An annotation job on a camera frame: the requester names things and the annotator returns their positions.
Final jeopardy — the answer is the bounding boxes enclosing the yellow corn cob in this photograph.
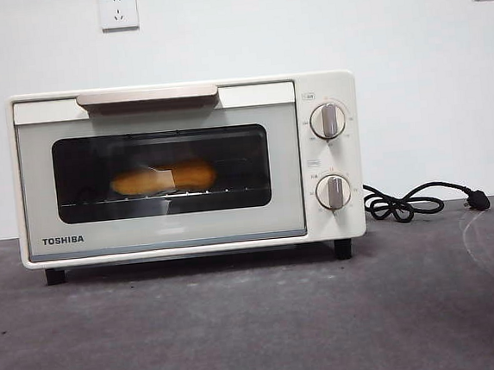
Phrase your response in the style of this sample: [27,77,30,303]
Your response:
[109,157,218,198]

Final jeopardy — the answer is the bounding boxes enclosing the glass oven door with handle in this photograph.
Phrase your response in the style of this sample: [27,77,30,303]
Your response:
[11,75,309,261]

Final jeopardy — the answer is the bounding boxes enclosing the cream Toshiba toaster oven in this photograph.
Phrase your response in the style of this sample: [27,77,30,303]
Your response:
[4,66,371,289]

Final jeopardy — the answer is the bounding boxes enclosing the cream timer knob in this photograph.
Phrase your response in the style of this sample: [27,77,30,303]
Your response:
[315,172,354,212]

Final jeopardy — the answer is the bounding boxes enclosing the cream temperature knob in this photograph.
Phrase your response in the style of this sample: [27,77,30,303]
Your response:
[309,100,349,141]

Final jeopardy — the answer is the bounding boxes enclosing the metal wire oven rack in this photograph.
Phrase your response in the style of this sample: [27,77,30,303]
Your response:
[57,184,270,210]

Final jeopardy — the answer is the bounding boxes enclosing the black power cable with plug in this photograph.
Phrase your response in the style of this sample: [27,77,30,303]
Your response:
[361,172,491,223]

